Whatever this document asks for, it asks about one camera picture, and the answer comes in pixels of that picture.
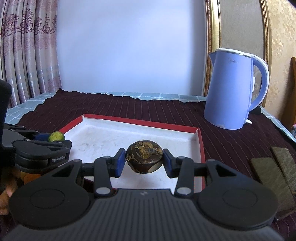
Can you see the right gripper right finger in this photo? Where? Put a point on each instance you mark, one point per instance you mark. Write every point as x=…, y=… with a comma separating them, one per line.
x=181, y=168

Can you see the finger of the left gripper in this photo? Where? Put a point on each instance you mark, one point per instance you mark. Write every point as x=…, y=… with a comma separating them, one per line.
x=53, y=146
x=42, y=136

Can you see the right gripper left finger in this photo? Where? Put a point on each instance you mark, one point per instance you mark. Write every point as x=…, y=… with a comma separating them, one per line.
x=105, y=168

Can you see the green cucumber piece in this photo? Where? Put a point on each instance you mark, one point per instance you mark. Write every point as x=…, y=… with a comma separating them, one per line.
x=56, y=136

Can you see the dark brown round fruit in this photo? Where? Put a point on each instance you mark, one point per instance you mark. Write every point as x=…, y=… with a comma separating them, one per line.
x=144, y=156

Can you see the person left hand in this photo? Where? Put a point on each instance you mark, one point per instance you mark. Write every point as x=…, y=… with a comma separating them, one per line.
x=9, y=186

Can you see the red shallow cardboard tray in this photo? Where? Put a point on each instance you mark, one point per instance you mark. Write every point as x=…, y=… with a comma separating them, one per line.
x=94, y=136

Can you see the dark maroon striped cloth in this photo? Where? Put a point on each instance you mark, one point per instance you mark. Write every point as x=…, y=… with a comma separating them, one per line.
x=234, y=148

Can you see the pink patterned curtain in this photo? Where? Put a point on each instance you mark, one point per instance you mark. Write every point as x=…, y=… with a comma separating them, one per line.
x=28, y=48

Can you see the blue electric kettle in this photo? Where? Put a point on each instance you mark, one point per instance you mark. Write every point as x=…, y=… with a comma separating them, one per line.
x=229, y=98

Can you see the wooden chair back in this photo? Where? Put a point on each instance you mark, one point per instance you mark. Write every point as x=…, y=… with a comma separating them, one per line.
x=288, y=117

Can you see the gold framed headboard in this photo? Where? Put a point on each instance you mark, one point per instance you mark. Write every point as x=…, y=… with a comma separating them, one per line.
x=241, y=25

